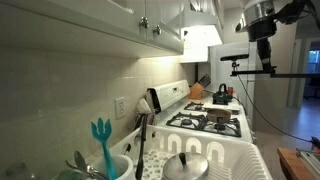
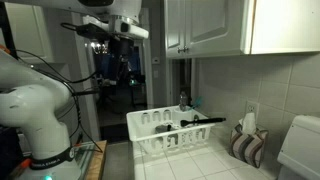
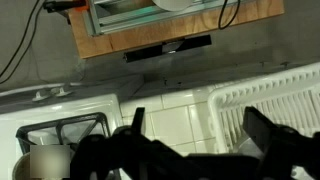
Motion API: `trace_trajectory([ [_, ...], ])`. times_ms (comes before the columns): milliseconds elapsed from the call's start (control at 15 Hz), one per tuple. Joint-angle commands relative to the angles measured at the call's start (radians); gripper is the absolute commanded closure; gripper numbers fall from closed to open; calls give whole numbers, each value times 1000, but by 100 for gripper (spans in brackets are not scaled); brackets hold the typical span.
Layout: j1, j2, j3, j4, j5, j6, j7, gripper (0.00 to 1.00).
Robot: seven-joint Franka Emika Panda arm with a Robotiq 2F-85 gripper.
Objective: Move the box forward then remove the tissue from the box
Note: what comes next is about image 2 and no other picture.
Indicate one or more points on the white gas stove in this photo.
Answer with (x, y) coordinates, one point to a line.
(300, 152)

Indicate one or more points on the clear bottle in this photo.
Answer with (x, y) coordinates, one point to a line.
(183, 101)

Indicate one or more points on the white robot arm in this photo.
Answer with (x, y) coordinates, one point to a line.
(29, 99)

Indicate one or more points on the wooden table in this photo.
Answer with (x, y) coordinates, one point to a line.
(96, 166)

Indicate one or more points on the striped tissue box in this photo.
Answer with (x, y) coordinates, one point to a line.
(248, 148)

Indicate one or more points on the white upper cabinets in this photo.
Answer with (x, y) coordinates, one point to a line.
(208, 28)

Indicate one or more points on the steel pot lid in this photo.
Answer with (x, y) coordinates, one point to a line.
(163, 128)

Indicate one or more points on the black handled spatula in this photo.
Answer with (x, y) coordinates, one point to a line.
(184, 123)

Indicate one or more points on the teal plastic fork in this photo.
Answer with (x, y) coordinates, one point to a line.
(197, 103)

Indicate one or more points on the white dish rack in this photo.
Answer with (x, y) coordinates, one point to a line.
(142, 124)

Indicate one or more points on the white wall outlet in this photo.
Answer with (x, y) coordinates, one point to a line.
(252, 107)

